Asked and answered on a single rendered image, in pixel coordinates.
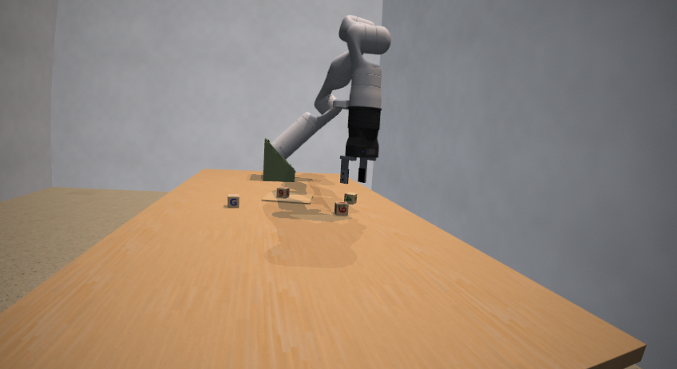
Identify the beige flat mat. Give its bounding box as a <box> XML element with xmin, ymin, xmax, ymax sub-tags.
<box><xmin>262</xmin><ymin>192</ymin><xmax>314</xmax><ymax>204</ymax></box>

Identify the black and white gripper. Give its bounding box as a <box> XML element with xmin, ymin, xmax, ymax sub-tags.
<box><xmin>333</xmin><ymin>85</ymin><xmax>382</xmax><ymax>184</ymax></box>

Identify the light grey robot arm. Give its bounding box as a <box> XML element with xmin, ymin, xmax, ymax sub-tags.
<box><xmin>271</xmin><ymin>15</ymin><xmax>391</xmax><ymax>160</ymax></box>

